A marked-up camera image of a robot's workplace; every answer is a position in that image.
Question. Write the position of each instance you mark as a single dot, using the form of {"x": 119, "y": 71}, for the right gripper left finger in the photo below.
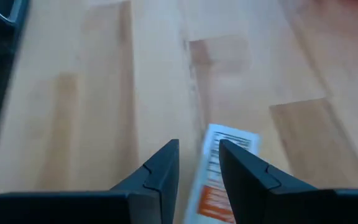
{"x": 73, "y": 208}

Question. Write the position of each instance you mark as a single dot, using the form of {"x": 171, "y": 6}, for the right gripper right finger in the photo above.
{"x": 291, "y": 205}

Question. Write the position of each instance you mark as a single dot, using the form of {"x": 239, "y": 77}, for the white packet red print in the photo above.
{"x": 210, "y": 199}

